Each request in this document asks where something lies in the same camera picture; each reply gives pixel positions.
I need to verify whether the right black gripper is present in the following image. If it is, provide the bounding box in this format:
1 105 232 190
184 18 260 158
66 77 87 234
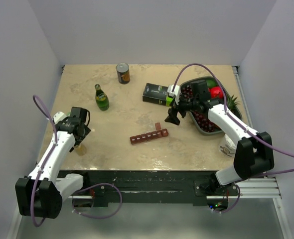
165 92 199 125

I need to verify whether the clear pill jar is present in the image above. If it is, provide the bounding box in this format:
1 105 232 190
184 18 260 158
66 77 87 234
74 143 87 156

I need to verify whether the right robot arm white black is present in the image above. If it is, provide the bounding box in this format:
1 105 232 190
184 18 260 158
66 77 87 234
165 80 274 196

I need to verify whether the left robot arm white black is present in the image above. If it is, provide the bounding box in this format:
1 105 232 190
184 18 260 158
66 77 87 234
15 107 91 219

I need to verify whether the black green product box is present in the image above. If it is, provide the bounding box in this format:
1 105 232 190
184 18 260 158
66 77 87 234
142 83 173 107

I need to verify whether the grey fruit tray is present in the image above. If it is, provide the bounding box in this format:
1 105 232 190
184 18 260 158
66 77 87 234
178 76 243 136

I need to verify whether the dark red grapes bunch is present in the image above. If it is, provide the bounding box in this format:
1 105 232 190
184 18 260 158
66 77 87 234
181 85 220 132

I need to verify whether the green glass bottle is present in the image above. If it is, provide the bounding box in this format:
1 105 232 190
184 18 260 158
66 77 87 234
95 84 110 111

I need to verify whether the red apple right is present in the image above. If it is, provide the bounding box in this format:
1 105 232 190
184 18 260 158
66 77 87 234
209 86 224 99

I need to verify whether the green lime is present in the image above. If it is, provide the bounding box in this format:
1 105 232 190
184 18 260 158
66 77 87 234
205 78 218 89

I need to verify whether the small pineapple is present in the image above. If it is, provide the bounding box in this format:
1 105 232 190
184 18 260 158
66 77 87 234
226 95 240 113

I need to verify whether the white paper cup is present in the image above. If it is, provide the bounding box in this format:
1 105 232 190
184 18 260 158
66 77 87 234
218 134 236 158

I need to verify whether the orange labelled tin can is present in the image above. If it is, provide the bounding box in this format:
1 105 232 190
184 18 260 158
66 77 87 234
116 63 130 84

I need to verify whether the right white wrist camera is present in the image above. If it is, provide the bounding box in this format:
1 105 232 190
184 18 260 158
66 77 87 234
167 85 181 98

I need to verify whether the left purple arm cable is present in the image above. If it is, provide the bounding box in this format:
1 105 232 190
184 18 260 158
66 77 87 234
29 94 59 228

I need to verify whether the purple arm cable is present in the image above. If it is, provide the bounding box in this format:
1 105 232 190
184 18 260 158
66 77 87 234
174 63 294 182
29 94 59 228

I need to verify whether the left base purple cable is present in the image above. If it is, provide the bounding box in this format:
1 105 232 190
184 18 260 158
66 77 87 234
71 183 123 220

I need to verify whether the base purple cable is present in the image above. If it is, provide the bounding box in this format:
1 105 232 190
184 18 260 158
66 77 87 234
71 183 123 220
210 185 242 214

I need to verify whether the black mounting base plate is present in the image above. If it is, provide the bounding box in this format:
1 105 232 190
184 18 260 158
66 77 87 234
72 170 238 207

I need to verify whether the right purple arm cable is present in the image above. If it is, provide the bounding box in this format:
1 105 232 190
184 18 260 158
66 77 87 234
174 63 294 182

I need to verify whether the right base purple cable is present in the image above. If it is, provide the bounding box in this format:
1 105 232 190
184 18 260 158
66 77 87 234
210 185 242 214

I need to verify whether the aluminium frame rail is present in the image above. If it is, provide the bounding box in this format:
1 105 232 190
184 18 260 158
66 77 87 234
69 178 281 200

